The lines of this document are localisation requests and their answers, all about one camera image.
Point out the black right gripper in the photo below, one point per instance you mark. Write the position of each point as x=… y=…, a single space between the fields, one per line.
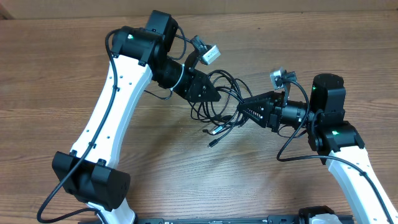
x=269 y=112

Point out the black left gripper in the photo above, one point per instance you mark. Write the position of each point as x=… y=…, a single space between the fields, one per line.
x=196 y=80

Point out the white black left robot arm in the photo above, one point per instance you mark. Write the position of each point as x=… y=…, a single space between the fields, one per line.
x=137 y=56

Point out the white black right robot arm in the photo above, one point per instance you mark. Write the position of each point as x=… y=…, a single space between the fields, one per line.
x=334 y=140

